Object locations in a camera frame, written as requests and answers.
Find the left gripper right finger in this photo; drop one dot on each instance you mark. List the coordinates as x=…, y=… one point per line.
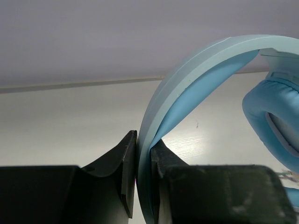
x=216, y=194

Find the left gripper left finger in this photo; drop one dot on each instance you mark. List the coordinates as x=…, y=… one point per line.
x=101, y=192

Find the light blue headphones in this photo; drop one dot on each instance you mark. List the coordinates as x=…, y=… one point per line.
x=271, y=108

